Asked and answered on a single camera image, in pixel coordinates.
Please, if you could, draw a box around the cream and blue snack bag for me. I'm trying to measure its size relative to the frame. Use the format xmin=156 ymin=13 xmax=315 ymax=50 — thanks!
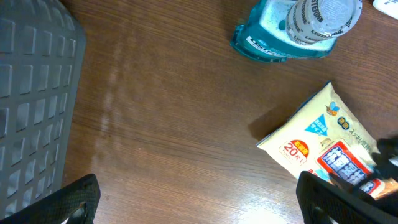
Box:
xmin=257 ymin=82 xmax=379 ymax=184

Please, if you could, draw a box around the teal mouthwash bottle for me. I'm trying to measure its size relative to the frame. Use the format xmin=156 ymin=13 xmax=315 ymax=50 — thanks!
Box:
xmin=230 ymin=0 xmax=363 ymax=63

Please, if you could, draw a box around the grey plastic mesh basket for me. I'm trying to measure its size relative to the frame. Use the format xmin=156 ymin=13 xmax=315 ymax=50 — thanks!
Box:
xmin=1 ymin=0 xmax=86 ymax=218

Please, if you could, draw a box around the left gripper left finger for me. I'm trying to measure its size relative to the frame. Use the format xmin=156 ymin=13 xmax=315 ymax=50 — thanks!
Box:
xmin=1 ymin=174 xmax=101 ymax=224

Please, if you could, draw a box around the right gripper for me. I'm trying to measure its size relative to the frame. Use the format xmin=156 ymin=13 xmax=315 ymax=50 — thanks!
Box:
xmin=330 ymin=136 xmax=397 ymax=215

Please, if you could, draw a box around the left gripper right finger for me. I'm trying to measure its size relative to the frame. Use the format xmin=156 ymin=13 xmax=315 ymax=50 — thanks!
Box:
xmin=296 ymin=171 xmax=397 ymax=223

